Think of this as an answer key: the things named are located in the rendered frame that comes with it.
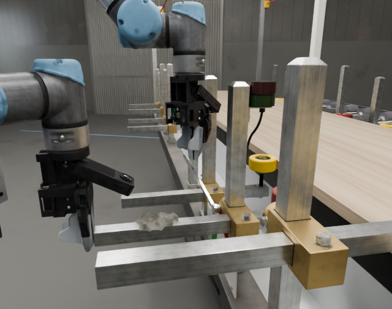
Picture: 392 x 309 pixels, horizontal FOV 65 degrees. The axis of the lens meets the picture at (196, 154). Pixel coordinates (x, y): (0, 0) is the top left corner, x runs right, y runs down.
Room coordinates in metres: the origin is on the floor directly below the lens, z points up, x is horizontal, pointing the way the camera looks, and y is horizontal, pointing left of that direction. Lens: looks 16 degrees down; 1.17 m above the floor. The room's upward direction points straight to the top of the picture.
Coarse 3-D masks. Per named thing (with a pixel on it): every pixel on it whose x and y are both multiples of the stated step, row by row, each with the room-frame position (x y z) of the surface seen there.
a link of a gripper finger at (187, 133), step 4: (184, 128) 0.76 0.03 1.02; (188, 128) 0.77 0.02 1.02; (192, 128) 0.77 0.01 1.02; (184, 132) 0.76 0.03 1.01; (188, 132) 0.77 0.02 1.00; (192, 132) 0.76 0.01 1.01; (184, 136) 0.76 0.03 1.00; (188, 136) 0.76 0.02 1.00; (192, 136) 0.77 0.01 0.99; (180, 140) 0.74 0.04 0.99; (184, 140) 0.75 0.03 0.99; (188, 140) 0.76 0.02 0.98; (176, 144) 0.73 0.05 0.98; (180, 144) 0.74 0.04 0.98; (184, 144) 0.75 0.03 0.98; (184, 148) 0.75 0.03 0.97; (188, 152) 0.77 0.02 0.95; (192, 152) 0.76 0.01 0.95; (192, 156) 0.76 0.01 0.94
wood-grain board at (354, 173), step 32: (224, 96) 2.71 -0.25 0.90; (224, 128) 1.41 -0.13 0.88; (320, 128) 1.33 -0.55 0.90; (352, 128) 1.33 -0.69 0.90; (384, 128) 1.33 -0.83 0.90; (320, 160) 0.86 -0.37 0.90; (352, 160) 0.86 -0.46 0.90; (384, 160) 0.86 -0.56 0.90; (320, 192) 0.65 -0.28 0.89; (352, 192) 0.63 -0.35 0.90; (384, 192) 0.63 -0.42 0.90
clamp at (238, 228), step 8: (224, 200) 0.65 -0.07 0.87; (224, 208) 0.62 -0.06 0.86; (232, 208) 0.61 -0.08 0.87; (240, 208) 0.61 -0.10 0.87; (248, 208) 0.61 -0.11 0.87; (232, 216) 0.57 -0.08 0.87; (240, 216) 0.57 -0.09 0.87; (232, 224) 0.57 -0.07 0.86; (240, 224) 0.54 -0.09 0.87; (248, 224) 0.55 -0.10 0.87; (256, 224) 0.55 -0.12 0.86; (232, 232) 0.56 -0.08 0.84; (240, 232) 0.54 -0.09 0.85; (248, 232) 0.55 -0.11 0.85; (256, 232) 0.55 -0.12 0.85
